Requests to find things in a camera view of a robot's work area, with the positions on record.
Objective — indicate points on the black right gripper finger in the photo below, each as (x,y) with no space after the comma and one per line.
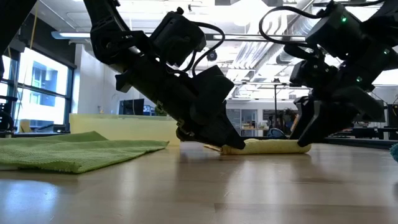
(326,121)
(304,118)

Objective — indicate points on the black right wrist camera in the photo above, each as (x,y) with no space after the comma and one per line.
(314,74)

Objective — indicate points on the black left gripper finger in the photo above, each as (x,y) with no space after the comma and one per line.
(214,133)

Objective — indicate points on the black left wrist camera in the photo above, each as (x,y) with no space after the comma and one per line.
(214,87)

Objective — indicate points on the green potted plant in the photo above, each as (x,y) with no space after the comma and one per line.
(159,111)

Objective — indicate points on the teal microfiber towel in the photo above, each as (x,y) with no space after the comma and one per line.
(395,152)

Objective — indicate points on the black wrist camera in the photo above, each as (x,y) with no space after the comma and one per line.
(314,74)
(214,87)

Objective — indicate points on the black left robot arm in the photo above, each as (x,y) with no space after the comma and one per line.
(118,31)

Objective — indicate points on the green microfiber towel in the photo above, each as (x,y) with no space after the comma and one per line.
(77,152)

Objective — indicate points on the black framed window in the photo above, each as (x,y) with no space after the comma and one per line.
(43,93)

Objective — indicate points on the black computer monitor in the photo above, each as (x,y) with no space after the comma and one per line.
(132,107)

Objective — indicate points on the yellow microfiber towel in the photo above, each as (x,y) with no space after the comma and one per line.
(270,147)

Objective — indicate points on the black round ceiling fixture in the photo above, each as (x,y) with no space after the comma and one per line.
(211,56)

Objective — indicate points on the long ceiling light bar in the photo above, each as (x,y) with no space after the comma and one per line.
(71,35)

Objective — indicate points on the yellow translucent plastic basket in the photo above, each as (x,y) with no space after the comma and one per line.
(124,127)

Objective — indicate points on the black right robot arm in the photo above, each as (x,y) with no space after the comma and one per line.
(373,37)

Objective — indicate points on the person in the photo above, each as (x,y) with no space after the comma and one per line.
(290,121)

